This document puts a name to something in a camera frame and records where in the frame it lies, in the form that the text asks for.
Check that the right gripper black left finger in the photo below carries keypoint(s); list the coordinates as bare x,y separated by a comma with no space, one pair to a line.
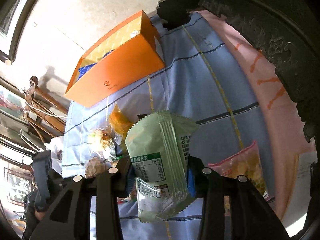
69,214

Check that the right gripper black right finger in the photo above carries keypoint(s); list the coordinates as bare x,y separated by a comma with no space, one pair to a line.
251,216

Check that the yellow clear cake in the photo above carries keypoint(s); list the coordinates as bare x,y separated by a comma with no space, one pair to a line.
120,124

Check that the pale green snack pouch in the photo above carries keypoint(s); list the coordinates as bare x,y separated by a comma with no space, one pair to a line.
158,146

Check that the white plastic bag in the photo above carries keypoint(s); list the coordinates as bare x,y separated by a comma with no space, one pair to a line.
56,147

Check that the pink yellow chip bag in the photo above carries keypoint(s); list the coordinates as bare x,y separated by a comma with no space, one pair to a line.
246,162

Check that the carved wooden chair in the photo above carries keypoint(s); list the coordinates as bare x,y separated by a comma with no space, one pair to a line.
45,116

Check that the clear wrapped cookie packet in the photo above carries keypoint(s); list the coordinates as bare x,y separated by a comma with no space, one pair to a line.
102,153

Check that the pink patterned cloth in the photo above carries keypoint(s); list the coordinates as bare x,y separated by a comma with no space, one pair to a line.
292,154

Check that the blue snack packet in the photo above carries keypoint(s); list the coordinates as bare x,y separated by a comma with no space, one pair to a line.
83,70

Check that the light blue quilted cloth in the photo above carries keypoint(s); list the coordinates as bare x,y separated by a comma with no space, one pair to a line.
201,81

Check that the orange cardboard box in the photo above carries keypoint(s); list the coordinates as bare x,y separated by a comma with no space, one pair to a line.
137,54

